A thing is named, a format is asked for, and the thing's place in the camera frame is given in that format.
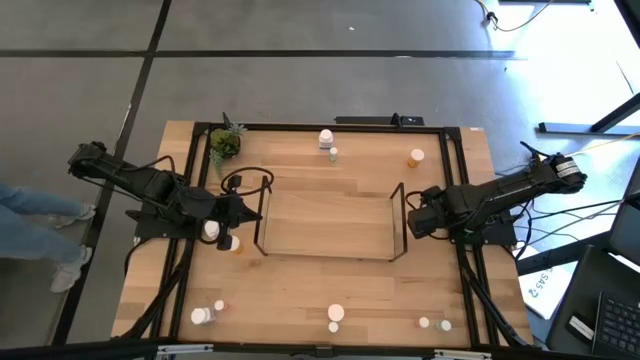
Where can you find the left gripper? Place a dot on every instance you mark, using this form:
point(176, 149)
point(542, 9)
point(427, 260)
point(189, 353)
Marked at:
point(230, 210)

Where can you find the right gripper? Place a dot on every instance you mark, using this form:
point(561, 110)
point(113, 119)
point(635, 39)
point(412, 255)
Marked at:
point(432, 215)

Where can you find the orange pill bottle white cap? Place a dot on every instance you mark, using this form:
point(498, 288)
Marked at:
point(234, 243)
point(416, 155)
point(336, 312)
point(423, 322)

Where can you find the white melatonin bottle blue label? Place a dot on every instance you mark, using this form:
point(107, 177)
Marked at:
point(212, 229)
point(326, 136)
point(199, 316)

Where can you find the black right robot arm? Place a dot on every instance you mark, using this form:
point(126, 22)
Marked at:
point(500, 197)

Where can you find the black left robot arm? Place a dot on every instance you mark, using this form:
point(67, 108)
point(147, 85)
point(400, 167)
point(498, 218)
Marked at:
point(150, 182)

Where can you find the green potted succulent plant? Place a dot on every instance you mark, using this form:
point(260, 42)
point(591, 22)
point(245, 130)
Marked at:
point(225, 144)

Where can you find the small pink vial bottom left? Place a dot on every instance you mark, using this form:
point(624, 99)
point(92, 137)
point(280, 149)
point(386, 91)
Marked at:
point(219, 304)

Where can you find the white printed box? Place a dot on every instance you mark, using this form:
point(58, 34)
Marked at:
point(545, 295)

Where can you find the person's shoe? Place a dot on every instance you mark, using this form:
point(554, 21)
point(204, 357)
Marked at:
point(67, 275)
point(82, 212)

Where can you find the black side desk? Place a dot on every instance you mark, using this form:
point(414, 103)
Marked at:
point(585, 280)

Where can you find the black table stand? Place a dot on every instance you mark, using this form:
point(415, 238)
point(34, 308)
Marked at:
point(575, 128)

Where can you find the black device white label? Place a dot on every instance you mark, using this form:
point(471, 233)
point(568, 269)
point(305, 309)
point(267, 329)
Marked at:
point(580, 327)

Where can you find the black rig beam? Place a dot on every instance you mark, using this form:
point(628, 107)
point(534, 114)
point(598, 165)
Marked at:
point(100, 350)

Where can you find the dark monitor screen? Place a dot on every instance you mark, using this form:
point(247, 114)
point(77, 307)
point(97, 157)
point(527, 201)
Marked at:
point(627, 225)

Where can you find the person's leg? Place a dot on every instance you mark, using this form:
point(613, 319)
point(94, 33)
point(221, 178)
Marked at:
point(30, 240)
point(35, 200)

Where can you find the black keyboard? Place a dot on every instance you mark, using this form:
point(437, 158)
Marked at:
point(620, 325)

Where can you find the black aluminium table frame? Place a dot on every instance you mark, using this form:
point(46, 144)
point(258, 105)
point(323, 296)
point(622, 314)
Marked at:
point(320, 128)

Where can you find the black mount bar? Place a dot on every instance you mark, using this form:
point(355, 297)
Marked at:
point(370, 120)

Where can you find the silver bracket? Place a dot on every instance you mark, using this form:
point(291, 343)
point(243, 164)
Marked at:
point(462, 354)
point(185, 348)

